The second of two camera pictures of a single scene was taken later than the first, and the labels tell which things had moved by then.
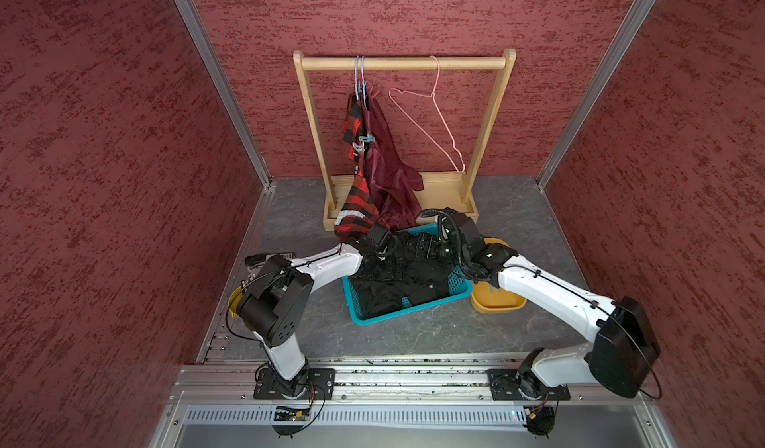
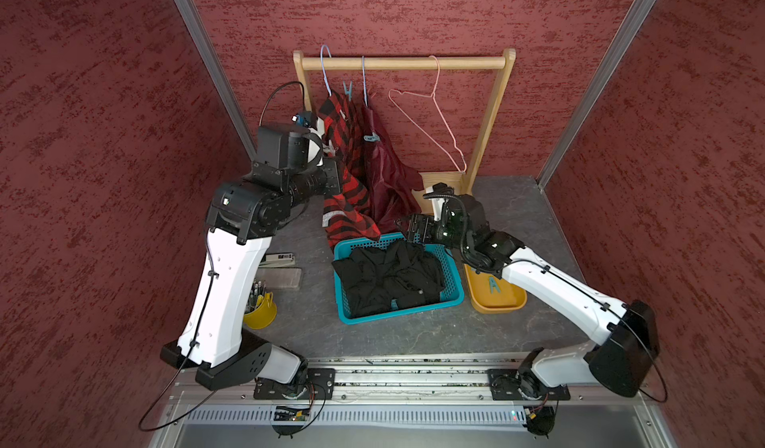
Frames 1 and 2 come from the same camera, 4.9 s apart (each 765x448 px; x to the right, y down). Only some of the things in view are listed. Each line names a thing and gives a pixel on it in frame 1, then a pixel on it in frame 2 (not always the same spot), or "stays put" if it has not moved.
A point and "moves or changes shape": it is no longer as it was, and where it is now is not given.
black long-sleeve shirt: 417,269 moves or changes shape
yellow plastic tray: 484,302 stays put
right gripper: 432,251 to 416,220
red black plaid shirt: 360,218 moves or changes shape
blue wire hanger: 360,90 to 324,69
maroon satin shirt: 392,184 stays put
